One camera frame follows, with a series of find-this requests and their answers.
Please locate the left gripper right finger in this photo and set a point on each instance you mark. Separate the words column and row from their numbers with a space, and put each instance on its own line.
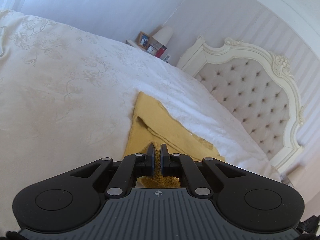
column 183, row 167

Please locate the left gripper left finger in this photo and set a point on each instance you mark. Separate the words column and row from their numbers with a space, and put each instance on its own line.
column 129, row 170

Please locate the mustard yellow knit sweater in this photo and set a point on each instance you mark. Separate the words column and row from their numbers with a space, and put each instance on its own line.
column 152, row 124

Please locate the white floral bedspread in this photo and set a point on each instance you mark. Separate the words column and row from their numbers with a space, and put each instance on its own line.
column 67, row 99

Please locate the cream tufted headboard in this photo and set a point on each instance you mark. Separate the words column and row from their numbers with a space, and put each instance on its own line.
column 256, row 86

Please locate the white table lamp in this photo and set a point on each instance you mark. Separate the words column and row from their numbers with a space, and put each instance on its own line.
column 163, row 36

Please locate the white wall outlet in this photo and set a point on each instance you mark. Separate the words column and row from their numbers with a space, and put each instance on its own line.
column 166, row 59

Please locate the small silver picture frame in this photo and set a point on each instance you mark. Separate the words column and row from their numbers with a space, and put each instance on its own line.
column 152, row 50

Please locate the wooden picture frame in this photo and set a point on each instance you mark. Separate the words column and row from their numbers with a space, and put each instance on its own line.
column 143, row 40

